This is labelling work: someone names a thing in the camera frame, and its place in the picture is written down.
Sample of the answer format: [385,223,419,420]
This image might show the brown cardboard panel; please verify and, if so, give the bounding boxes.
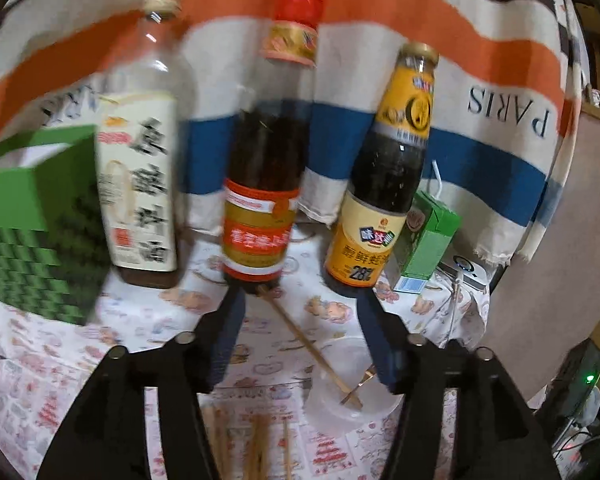
[480,105,600,401]

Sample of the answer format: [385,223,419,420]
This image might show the wooden chopsticks in cup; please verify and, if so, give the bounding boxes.
[95,225,491,391]

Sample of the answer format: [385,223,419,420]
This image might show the metal fork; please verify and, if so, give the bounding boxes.
[339,367,378,406]

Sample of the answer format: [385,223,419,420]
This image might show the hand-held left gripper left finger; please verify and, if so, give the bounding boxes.
[36,287,248,480]

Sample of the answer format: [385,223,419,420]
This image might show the pink patchwork print cloth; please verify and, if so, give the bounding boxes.
[0,285,461,480]

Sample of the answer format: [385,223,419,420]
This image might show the white drinking straw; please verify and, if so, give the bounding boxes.
[427,160,443,196]

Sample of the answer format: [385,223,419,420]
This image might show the wooden chopstick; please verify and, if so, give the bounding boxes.
[259,285,363,408]
[244,415,262,480]
[257,415,272,480]
[281,419,293,480]
[202,405,221,461]
[215,406,231,480]

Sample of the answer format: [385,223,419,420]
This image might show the translucent plastic cup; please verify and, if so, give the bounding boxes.
[305,337,406,433]

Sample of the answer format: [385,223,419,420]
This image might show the yellow-label oyster sauce bottle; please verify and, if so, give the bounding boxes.
[324,42,440,291]

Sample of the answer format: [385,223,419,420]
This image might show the green drink carton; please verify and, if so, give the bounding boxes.
[392,190,462,295]

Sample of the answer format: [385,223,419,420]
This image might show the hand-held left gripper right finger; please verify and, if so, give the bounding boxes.
[356,290,563,480]

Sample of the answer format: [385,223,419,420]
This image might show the clear cooking wine bottle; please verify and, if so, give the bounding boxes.
[94,0,193,290]

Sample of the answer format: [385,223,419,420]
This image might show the red-capped sesame oil bottle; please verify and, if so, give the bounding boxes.
[220,0,327,296]

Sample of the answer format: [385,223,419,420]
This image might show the black device with green light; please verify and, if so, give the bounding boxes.
[530,337,600,456]

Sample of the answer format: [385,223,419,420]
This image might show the green checkered box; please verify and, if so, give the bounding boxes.
[0,125,112,326]

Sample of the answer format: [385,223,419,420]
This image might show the striped cloth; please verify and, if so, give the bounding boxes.
[0,0,586,266]

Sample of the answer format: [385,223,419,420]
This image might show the white electronic device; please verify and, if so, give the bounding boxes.
[432,255,491,351]

